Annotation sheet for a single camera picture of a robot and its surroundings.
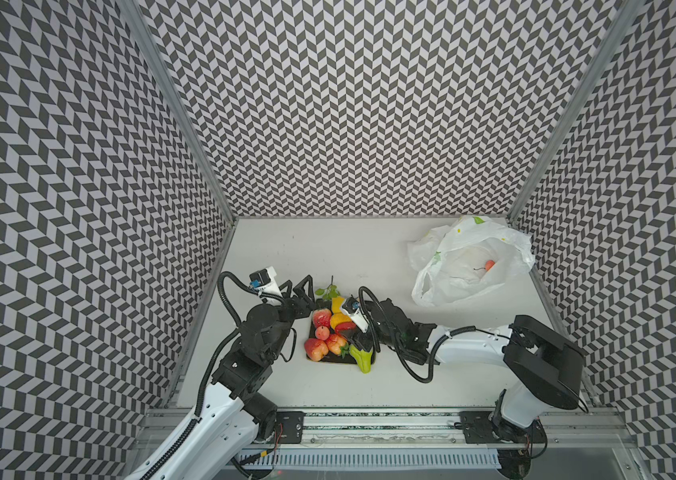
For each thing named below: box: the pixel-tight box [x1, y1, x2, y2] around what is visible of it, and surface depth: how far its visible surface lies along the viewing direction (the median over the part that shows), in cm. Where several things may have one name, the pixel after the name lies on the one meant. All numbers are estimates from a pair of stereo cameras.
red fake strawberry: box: [304, 338, 329, 362], surface depth 82 cm
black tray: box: [308, 298, 352, 364], surface depth 84 cm
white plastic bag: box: [408, 216, 535, 308], surface depth 89 cm
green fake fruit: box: [349, 344, 373, 374], surface depth 81 cm
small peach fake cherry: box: [314, 325, 330, 341], surface depth 85 cm
